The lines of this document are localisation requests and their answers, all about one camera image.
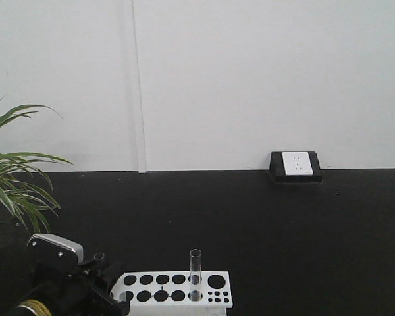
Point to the white wall socket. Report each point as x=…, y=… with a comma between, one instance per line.
x=297, y=163

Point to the black socket box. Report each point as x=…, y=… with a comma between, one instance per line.
x=276, y=168

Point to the clear glass test tube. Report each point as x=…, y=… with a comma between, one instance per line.
x=195, y=275

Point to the white test tube rack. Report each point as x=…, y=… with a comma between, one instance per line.
x=168, y=293

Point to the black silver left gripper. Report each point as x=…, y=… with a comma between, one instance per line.
x=63, y=282

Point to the green spider plant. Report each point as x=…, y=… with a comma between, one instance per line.
x=25, y=201

